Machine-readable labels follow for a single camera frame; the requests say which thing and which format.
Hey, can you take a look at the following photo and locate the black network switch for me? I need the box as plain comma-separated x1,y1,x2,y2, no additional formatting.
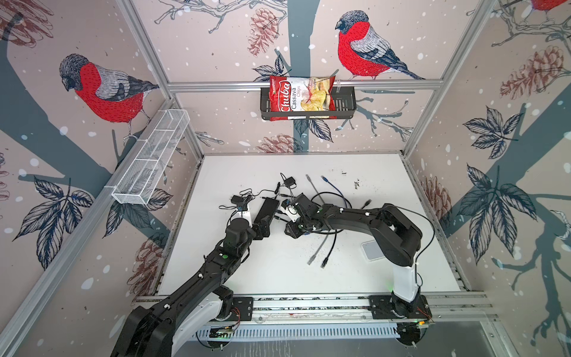
254,198,280,228

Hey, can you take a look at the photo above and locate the blue ethernet cable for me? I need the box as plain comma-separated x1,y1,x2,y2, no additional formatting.
320,175,351,208

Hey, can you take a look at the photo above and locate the black braided ethernet cable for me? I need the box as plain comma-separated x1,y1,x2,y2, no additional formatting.
274,213,338,269

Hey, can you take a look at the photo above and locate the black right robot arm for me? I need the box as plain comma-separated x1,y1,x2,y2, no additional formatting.
285,194,422,316

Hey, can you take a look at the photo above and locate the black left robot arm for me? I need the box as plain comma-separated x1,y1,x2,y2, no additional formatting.
111,216,272,356

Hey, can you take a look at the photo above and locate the small black plug adapter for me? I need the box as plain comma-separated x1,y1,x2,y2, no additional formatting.
274,175,297,196

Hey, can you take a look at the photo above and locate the red cassava chips bag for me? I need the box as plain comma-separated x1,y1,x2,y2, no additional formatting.
269,76,335,121

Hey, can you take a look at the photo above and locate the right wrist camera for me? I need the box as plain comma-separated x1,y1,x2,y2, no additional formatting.
285,205,300,222

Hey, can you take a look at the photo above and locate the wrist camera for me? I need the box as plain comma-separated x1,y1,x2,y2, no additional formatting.
285,205,300,222
233,196,253,224

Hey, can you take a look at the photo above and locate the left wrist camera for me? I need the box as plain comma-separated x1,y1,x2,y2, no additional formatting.
233,196,253,224

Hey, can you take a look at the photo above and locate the black power adapter with cable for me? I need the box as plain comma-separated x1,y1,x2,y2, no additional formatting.
218,188,273,212

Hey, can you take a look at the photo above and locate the grey ethernet cable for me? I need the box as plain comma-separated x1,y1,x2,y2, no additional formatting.
305,173,333,266

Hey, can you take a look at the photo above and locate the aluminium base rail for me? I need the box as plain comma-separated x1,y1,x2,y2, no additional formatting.
124,289,492,345

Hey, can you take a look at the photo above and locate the black wall basket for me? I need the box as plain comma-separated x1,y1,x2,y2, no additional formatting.
260,87,357,121

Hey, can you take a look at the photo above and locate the white wire mesh shelf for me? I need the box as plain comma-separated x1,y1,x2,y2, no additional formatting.
112,109,190,205

